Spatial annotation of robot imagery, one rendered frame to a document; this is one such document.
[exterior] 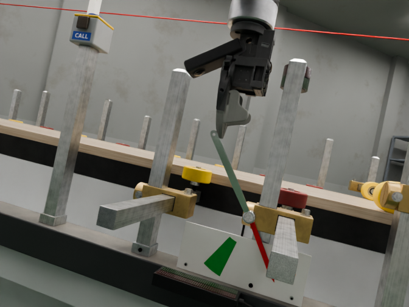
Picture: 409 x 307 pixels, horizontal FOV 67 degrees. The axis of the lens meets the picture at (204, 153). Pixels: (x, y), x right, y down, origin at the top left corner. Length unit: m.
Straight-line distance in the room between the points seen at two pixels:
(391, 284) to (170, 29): 4.34
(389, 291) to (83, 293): 0.66
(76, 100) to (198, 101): 3.85
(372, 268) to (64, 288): 0.76
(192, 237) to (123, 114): 3.77
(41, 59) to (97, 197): 3.56
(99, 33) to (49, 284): 0.63
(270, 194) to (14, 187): 0.90
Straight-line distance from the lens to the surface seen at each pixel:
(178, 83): 0.71
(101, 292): 0.84
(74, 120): 0.82
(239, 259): 0.66
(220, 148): 0.59
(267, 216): 0.64
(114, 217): 0.47
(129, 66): 4.46
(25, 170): 1.22
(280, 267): 0.37
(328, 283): 0.91
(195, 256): 0.68
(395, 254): 0.68
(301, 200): 0.74
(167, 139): 0.69
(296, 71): 0.67
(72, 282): 0.88
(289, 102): 0.65
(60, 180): 0.84
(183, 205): 0.67
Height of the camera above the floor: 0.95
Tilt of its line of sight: level
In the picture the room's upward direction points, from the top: 12 degrees clockwise
